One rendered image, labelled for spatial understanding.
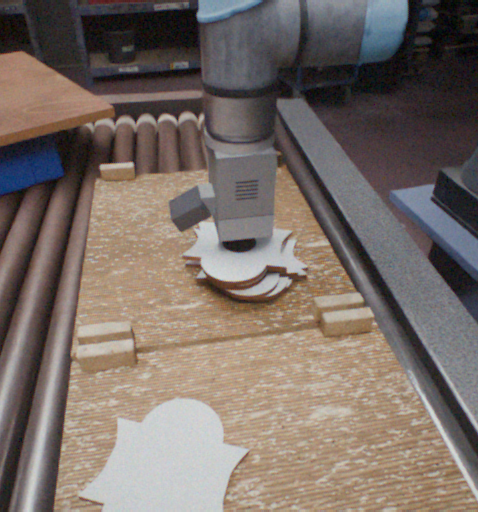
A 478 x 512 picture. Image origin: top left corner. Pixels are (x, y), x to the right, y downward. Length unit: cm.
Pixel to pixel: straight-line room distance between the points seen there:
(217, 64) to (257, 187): 13
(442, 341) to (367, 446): 19
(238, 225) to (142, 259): 18
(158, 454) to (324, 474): 15
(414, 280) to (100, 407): 44
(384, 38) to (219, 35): 15
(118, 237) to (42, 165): 26
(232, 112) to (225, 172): 6
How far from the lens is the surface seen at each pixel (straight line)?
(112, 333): 51
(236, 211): 50
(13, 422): 54
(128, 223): 72
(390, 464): 46
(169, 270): 62
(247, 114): 45
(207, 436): 44
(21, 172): 89
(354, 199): 83
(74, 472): 46
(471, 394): 56
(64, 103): 92
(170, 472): 43
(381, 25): 48
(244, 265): 54
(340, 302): 54
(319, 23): 45
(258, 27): 44
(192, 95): 119
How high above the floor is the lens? 133
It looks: 38 degrees down
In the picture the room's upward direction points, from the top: straight up
